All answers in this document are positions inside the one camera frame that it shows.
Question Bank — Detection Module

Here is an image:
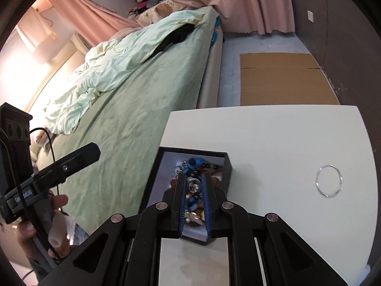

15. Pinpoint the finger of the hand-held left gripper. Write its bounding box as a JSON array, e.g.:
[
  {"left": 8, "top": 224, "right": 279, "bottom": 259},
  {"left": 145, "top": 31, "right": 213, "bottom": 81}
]
[{"left": 33, "top": 142, "right": 101, "bottom": 191}]

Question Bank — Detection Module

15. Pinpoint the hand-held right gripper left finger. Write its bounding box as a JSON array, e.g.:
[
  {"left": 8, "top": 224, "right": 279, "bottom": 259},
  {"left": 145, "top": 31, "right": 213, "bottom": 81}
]
[{"left": 39, "top": 174, "right": 187, "bottom": 286}]

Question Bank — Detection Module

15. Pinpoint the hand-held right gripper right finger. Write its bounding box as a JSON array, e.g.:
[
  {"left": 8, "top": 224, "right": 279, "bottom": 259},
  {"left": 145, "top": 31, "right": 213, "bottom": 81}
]
[{"left": 203, "top": 173, "right": 349, "bottom": 286}]

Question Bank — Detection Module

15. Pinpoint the black box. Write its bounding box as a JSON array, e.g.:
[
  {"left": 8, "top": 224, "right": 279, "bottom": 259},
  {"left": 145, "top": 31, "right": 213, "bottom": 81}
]
[{"left": 139, "top": 146, "right": 233, "bottom": 246}]

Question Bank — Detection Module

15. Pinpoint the pile of beaded jewelry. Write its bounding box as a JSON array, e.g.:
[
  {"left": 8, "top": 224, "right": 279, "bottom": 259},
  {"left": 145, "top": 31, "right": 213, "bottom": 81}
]
[{"left": 168, "top": 156, "right": 224, "bottom": 228}]

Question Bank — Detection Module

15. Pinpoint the thin silver bangle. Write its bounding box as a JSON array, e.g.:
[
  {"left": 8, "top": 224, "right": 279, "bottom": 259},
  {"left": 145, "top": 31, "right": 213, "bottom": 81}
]
[{"left": 316, "top": 165, "right": 343, "bottom": 197}]

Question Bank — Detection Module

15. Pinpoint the person's left hand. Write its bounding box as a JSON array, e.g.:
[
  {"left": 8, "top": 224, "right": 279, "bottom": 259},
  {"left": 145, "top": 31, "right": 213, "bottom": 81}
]
[{"left": 16, "top": 194, "right": 73, "bottom": 260}]

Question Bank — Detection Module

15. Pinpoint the bed with green sheet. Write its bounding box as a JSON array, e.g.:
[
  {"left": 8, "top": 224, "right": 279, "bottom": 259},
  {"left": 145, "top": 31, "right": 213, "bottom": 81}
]
[{"left": 30, "top": 6, "right": 218, "bottom": 233}]

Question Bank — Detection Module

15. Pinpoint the white table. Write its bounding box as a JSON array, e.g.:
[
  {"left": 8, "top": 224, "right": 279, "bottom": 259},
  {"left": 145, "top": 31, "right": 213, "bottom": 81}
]
[{"left": 140, "top": 105, "right": 376, "bottom": 286}]

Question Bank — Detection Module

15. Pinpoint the pale green duvet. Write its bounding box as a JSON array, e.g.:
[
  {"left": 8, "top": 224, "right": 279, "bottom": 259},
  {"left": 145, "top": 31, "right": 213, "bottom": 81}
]
[{"left": 43, "top": 10, "right": 206, "bottom": 134}]

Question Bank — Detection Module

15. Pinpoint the beige headboard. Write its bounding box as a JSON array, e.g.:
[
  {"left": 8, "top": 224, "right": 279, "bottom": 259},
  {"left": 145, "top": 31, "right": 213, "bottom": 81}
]
[{"left": 70, "top": 33, "right": 93, "bottom": 55}]

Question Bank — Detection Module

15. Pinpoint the beige bed base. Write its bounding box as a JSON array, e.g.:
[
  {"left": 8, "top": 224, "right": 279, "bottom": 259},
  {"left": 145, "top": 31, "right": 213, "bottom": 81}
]
[{"left": 196, "top": 25, "right": 224, "bottom": 109}]

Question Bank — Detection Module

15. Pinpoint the pink pillow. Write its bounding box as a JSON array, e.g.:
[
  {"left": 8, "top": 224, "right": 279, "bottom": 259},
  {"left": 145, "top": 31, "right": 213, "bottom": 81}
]
[{"left": 110, "top": 25, "right": 142, "bottom": 41}]

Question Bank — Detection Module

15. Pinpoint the flat cardboard sheet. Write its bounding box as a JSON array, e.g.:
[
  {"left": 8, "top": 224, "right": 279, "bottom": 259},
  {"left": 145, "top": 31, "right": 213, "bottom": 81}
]
[{"left": 240, "top": 53, "right": 341, "bottom": 107}]

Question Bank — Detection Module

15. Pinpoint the narrow pink curtain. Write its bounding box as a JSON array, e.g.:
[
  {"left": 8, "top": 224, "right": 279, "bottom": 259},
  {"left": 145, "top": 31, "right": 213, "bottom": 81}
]
[{"left": 43, "top": 0, "right": 140, "bottom": 48}]

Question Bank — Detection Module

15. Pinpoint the black cloth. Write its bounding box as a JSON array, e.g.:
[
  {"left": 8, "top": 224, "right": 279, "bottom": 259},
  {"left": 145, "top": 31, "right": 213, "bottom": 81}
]
[{"left": 152, "top": 23, "right": 195, "bottom": 58}]

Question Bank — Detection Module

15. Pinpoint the cartoon print bed sheet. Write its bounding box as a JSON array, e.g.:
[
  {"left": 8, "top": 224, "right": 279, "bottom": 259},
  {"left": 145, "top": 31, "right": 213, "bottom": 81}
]
[{"left": 210, "top": 18, "right": 221, "bottom": 49}]

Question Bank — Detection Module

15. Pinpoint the bear print pillow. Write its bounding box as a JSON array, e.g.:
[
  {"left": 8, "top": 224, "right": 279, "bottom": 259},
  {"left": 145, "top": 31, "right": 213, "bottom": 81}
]
[{"left": 137, "top": 0, "right": 194, "bottom": 26}]

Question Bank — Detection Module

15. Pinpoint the wide pink curtain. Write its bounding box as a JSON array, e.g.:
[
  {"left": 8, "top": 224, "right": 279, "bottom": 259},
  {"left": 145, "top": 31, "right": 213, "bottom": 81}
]
[{"left": 158, "top": 0, "right": 296, "bottom": 35}]

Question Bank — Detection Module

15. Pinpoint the black cable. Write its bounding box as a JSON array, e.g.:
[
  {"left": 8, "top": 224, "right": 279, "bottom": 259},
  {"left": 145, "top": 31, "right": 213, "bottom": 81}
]
[{"left": 0, "top": 128, "right": 72, "bottom": 275}]

